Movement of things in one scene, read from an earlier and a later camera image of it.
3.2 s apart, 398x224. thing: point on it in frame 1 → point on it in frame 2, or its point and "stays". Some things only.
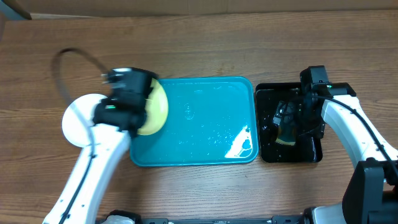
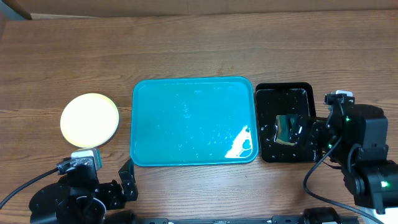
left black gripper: (109, 102) → (117, 198)
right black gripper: (317, 130) → (316, 129)
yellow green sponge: (286, 134) stays
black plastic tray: (307, 147) stays
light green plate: (157, 109) → (89, 120)
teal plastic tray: (209, 122) stays
